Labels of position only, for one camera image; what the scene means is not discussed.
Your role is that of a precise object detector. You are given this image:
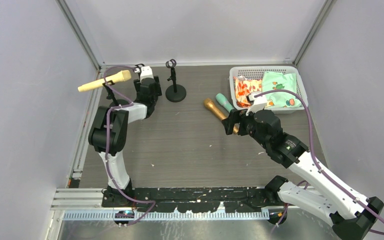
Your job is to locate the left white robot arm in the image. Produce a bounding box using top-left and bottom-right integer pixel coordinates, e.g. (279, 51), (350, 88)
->
(88, 75), (162, 201)

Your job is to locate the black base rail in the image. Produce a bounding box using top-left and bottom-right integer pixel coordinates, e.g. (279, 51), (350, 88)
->
(101, 186), (284, 213)

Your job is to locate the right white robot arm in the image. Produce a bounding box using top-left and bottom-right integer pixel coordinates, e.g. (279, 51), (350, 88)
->
(222, 110), (384, 240)

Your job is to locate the orange patterned cloth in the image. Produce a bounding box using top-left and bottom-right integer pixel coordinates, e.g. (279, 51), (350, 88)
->
(233, 75), (263, 108)

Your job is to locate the beige microphone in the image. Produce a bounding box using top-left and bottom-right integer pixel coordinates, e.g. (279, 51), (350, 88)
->
(77, 70), (132, 92)

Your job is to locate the gold microphone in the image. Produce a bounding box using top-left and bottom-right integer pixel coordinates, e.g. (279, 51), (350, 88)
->
(203, 98), (228, 121)

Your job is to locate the white plastic basket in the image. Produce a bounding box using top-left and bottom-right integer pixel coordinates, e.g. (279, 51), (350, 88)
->
(229, 65), (309, 114)

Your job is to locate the black mic stand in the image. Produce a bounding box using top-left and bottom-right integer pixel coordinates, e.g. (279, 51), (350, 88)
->
(102, 80), (120, 108)
(165, 58), (187, 103)
(134, 63), (145, 76)

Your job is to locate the mint green microphone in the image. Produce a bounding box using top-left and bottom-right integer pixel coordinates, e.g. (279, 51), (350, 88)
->
(215, 93), (235, 112)

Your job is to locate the green patterned cloth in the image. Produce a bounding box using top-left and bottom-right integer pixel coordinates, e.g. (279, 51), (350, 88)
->
(262, 71), (302, 108)

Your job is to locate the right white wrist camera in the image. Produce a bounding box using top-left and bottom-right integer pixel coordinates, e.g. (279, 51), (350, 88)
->
(246, 91), (268, 116)

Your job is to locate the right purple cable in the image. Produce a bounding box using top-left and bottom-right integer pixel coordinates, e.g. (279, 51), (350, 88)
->
(253, 89), (384, 237)

